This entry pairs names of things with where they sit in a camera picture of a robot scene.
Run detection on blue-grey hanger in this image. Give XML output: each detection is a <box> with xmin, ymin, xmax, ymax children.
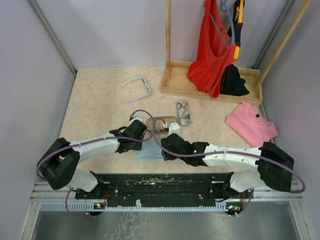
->
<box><xmin>207</xmin><ymin>0</ymin><xmax>237</xmax><ymax>48</ymax></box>

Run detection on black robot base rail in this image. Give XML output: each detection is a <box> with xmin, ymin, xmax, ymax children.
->
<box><xmin>74</xmin><ymin>172</ymin><xmax>251</xmax><ymax>209</ymax></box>

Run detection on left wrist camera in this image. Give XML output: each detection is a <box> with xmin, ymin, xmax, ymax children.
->
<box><xmin>129</xmin><ymin>116</ymin><xmax>144</xmax><ymax>123</ymax></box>

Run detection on light blue cloth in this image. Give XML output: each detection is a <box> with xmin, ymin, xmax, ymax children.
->
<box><xmin>137</xmin><ymin>140</ymin><xmax>164</xmax><ymax>163</ymax></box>

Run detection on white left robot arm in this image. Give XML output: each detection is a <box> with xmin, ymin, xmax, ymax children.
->
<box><xmin>36</xmin><ymin>118</ymin><xmax>147</xmax><ymax>199</ymax></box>

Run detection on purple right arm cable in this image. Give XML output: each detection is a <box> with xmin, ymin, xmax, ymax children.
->
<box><xmin>151</xmin><ymin>117</ymin><xmax>307</xmax><ymax>217</ymax></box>

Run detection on plaid brown glasses case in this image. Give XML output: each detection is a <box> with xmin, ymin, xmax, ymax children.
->
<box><xmin>146</xmin><ymin>116</ymin><xmax>178</xmax><ymax>133</ymax></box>

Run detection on map print glasses case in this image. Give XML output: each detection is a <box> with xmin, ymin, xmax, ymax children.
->
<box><xmin>176</xmin><ymin>100</ymin><xmax>191</xmax><ymax>127</ymax></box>

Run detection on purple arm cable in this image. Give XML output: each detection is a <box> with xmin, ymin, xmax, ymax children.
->
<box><xmin>151</xmin><ymin>117</ymin><xmax>307</xmax><ymax>217</ymax></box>
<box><xmin>36</xmin><ymin>109</ymin><xmax>154</xmax><ymax>220</ymax></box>

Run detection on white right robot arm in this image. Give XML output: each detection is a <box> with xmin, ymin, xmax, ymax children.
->
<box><xmin>160</xmin><ymin>133</ymin><xmax>294</xmax><ymax>198</ymax></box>

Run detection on pink folded shirt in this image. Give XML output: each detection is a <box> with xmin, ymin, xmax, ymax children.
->
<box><xmin>225</xmin><ymin>102</ymin><xmax>279</xmax><ymax>147</ymax></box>

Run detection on black garment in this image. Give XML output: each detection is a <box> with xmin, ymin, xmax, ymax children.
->
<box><xmin>219</xmin><ymin>64</ymin><xmax>250</xmax><ymax>97</ymax></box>

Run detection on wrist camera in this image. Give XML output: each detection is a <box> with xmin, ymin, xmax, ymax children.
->
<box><xmin>129</xmin><ymin>116</ymin><xmax>144</xmax><ymax>123</ymax></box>
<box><xmin>163</xmin><ymin>122</ymin><xmax>181</xmax><ymax>136</ymax></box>

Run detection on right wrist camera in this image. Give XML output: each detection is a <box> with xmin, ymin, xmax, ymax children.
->
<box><xmin>163</xmin><ymin>122</ymin><xmax>181</xmax><ymax>136</ymax></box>

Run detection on wooden clothes rack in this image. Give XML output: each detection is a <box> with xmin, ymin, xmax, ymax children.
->
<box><xmin>160</xmin><ymin>0</ymin><xmax>312</xmax><ymax>107</ymax></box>

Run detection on red garment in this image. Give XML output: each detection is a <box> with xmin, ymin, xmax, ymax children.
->
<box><xmin>186</xmin><ymin>0</ymin><xmax>236</xmax><ymax>99</ymax></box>

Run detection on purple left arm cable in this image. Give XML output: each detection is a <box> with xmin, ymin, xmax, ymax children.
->
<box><xmin>36</xmin><ymin>109</ymin><xmax>154</xmax><ymax>220</ymax></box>

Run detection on white sunglasses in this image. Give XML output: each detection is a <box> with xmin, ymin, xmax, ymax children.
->
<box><xmin>120</xmin><ymin>75</ymin><xmax>151</xmax><ymax>104</ymax></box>

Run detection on yellow black hanger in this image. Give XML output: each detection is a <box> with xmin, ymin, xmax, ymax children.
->
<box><xmin>228</xmin><ymin>0</ymin><xmax>245</xmax><ymax>60</ymax></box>

